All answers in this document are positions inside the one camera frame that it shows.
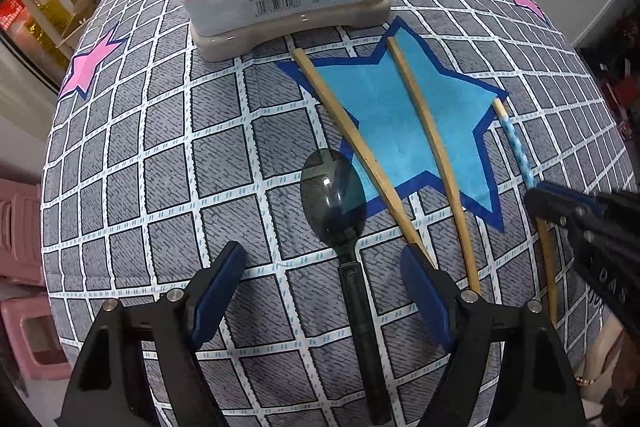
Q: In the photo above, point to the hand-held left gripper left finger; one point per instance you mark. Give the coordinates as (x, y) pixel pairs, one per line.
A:
(215, 297)

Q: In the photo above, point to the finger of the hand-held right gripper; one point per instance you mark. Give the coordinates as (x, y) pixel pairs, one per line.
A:
(550, 202)
(580, 237)

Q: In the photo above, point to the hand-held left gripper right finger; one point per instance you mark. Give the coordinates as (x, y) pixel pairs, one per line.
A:
(425, 302)

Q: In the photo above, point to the blue patterned wooden chopstick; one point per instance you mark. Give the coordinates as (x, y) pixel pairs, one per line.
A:
(520, 153)

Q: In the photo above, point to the person's right forearm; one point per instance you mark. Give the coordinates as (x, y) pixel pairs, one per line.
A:
(605, 357)

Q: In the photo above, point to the grey checked star tablecloth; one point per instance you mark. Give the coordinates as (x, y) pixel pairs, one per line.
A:
(200, 167)

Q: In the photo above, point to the red and dark floor clutter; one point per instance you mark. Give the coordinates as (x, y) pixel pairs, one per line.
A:
(620, 82)

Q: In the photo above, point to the pink plastic stool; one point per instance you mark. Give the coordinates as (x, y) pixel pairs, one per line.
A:
(20, 232)
(35, 337)

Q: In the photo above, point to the yellow oil bottle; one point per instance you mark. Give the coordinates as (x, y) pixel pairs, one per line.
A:
(35, 31)

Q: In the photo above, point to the red box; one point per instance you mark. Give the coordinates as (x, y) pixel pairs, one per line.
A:
(12, 12)

